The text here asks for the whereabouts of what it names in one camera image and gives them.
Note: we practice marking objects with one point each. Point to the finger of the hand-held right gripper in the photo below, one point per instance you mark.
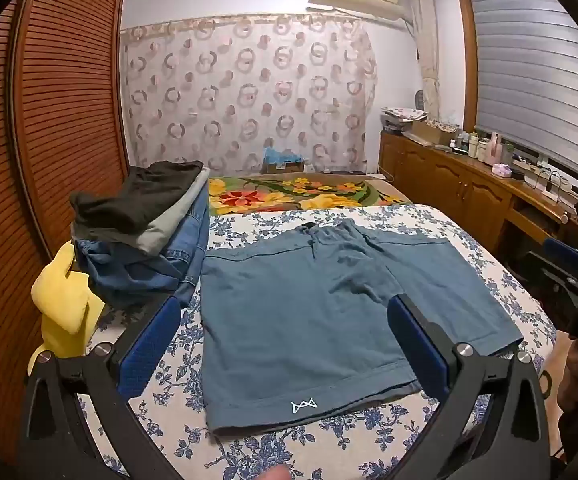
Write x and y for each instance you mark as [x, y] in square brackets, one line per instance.
[564, 252]

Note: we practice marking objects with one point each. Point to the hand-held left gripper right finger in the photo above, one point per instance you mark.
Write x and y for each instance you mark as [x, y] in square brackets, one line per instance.
[414, 345]

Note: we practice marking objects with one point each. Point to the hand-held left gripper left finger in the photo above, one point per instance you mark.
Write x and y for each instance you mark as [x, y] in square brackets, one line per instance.
[144, 350]

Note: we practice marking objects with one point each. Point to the blue shorts pants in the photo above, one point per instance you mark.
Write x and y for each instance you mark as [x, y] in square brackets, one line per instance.
[294, 310]

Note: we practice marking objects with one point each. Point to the folded blue jeans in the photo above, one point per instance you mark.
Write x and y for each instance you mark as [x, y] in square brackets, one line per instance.
[134, 275]

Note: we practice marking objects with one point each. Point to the yellow cloth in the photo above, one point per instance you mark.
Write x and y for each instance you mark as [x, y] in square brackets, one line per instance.
[64, 305]

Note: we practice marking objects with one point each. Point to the pink tissue box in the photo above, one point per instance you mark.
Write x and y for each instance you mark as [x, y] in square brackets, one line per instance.
[501, 171]

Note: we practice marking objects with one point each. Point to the pink bottle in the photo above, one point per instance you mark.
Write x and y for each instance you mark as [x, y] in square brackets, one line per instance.
[495, 147]

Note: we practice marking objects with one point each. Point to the wooden cabinet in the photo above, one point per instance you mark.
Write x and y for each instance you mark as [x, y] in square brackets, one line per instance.
[449, 185]

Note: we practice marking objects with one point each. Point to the folded grey garment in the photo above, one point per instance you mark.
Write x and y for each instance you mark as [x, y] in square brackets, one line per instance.
[174, 220]

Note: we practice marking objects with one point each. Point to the white bottle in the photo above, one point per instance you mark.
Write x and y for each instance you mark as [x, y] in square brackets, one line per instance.
[474, 146]

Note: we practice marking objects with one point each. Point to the blue floral bed sheet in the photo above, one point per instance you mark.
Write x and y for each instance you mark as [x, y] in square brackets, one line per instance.
[319, 450]

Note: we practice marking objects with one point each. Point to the folded black garment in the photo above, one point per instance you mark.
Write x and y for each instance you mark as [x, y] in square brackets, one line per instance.
[129, 195]

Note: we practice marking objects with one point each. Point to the open cardboard box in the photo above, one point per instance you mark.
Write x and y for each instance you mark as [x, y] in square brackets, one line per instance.
[434, 132]

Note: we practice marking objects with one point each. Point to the grey window blind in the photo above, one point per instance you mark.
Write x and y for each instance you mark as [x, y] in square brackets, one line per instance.
[544, 70]

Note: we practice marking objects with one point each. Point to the colourful flower blanket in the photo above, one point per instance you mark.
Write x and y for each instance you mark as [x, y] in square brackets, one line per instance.
[269, 197]

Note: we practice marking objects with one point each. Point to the stack of papers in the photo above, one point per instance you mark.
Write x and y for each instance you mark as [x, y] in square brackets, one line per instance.
[401, 117]

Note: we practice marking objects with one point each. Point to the blue plastic bag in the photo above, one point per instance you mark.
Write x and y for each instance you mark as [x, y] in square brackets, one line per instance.
[281, 156]

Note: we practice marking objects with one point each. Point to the beige tied curtain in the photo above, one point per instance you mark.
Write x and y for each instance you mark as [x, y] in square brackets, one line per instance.
[426, 50]

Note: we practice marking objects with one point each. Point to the circle patterned curtain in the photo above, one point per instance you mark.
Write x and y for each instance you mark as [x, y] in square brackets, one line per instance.
[244, 95]

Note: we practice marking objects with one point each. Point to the wooden window frame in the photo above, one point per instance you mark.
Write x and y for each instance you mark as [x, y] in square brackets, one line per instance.
[466, 60]

